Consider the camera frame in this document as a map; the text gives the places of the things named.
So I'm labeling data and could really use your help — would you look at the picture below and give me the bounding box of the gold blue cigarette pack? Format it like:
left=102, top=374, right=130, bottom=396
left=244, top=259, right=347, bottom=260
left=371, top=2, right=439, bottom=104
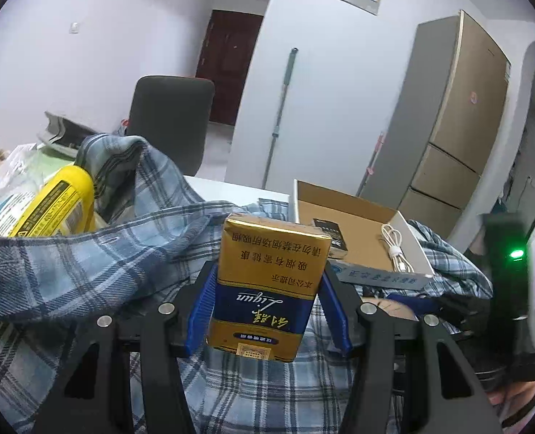
left=208, top=214, right=331, bottom=362

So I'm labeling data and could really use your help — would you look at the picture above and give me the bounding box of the black office chair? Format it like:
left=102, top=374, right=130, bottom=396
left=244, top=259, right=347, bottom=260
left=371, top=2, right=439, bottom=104
left=126, top=76, right=215, bottom=175

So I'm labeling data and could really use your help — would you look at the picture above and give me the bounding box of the yellow spray can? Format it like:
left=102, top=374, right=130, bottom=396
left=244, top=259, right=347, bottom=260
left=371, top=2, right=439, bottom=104
left=9, top=166, right=97, bottom=238

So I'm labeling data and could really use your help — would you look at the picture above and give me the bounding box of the person's right hand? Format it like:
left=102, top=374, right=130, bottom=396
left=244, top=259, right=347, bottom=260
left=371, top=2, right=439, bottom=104
left=487, top=381, right=535, bottom=427

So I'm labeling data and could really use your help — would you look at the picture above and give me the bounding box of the green handled mop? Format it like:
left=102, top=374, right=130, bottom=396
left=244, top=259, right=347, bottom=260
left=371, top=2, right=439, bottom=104
left=262, top=47, right=299, bottom=189

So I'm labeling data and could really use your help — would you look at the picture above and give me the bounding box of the cardboard box tray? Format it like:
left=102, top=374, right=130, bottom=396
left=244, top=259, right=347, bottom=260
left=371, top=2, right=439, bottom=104
left=290, top=179, right=435, bottom=290

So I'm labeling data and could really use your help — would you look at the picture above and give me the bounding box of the red handled broom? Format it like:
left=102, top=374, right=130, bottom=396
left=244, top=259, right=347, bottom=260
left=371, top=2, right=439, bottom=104
left=357, top=131, right=385, bottom=196

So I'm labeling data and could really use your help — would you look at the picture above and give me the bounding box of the clear plastic bag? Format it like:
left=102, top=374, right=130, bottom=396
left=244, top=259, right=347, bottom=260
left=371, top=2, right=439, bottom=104
left=0, top=143, right=74, bottom=237

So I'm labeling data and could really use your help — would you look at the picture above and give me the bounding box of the dark brown door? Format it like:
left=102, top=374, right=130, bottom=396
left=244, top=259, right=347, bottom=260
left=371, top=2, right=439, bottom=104
left=196, top=10, right=263, bottom=125

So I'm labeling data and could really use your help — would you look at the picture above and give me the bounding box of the grey folded bag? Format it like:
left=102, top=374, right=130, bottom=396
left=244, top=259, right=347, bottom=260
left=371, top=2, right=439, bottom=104
left=37, top=112, right=98, bottom=159

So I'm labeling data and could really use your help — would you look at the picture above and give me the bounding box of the black small device in box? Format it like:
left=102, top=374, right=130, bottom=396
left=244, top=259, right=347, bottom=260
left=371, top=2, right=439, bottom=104
left=313, top=218, right=348, bottom=260

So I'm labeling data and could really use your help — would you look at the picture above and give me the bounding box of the gold grey refrigerator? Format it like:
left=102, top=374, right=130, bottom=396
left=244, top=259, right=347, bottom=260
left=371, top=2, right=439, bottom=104
left=360, top=11, right=511, bottom=237

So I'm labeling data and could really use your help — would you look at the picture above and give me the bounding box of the blue plaid shirt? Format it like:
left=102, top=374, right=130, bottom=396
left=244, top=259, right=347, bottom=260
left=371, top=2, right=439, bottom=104
left=0, top=133, right=495, bottom=434

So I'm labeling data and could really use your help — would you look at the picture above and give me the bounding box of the white wall switch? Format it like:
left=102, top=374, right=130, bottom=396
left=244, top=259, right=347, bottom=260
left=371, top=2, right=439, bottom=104
left=69, top=22, right=79, bottom=34

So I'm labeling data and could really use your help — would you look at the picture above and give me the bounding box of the white coiled usb cable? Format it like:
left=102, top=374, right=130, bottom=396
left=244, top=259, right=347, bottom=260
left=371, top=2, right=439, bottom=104
left=379, top=222, right=417, bottom=275

